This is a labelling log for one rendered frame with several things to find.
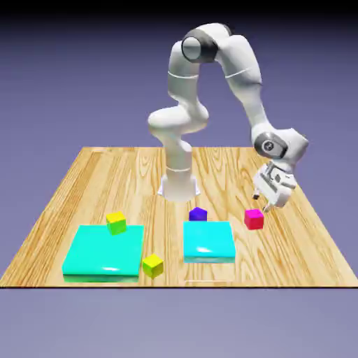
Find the small purple cube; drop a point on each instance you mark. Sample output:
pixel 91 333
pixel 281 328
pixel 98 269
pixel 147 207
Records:
pixel 197 214

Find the small magenta cube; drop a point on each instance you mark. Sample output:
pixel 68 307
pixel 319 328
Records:
pixel 254 219

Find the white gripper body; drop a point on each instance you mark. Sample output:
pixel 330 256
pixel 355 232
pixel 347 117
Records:
pixel 272 193

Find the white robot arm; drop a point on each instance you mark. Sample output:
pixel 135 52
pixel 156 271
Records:
pixel 181 92

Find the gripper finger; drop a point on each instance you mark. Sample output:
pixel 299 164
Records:
pixel 266 208
pixel 255 196

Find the large narrow cyan box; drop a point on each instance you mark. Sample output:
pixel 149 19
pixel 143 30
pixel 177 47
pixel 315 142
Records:
pixel 208 239

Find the large wide cyan box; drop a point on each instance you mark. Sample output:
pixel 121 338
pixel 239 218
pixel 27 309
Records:
pixel 103 251

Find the small yellow cube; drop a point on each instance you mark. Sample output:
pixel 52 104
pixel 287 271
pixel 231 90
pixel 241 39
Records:
pixel 152 266
pixel 116 223

